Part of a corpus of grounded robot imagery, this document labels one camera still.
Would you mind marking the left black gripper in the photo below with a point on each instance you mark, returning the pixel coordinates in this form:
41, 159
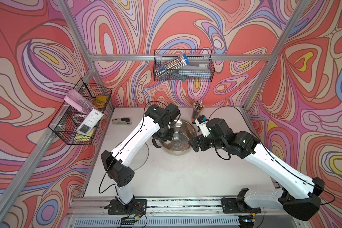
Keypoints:
169, 137

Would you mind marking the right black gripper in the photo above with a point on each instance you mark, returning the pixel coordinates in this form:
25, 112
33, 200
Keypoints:
195, 146

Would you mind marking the stainless steel pot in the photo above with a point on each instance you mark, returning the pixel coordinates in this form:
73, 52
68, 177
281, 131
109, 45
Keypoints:
183, 132

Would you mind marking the glass pot lid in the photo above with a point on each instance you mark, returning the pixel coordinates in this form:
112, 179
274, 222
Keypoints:
140, 158

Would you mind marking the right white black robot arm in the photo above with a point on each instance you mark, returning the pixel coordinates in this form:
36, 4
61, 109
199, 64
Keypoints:
298, 195

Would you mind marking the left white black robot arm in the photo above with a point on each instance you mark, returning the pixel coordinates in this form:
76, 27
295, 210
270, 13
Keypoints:
155, 124

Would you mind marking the clear pencil cup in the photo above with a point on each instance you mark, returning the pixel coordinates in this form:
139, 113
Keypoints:
198, 106

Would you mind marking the black silver stapler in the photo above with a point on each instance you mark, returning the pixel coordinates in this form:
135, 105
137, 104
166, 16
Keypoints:
122, 121

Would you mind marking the yellow sponge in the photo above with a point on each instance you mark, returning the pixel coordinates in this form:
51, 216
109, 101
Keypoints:
100, 102

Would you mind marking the white calculator device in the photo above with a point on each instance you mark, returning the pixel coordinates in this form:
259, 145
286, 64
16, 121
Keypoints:
90, 122

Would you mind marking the grey white box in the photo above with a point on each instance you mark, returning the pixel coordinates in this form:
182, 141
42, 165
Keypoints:
196, 68

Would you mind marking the clear tube of pencils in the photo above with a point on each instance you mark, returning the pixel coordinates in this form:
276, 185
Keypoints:
172, 65

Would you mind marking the green circuit board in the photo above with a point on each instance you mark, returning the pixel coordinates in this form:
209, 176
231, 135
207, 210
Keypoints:
128, 220

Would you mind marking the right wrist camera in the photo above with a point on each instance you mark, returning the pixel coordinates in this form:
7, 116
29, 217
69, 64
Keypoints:
201, 123

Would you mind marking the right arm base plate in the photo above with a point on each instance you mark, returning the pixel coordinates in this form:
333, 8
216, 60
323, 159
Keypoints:
230, 205

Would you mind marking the back black wire basket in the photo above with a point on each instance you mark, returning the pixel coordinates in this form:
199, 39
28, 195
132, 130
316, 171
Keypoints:
162, 55

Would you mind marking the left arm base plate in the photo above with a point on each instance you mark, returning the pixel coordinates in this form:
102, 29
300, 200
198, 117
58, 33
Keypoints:
135, 206

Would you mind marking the aluminium front rail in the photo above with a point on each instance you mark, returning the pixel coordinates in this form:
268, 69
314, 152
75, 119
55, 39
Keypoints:
175, 212

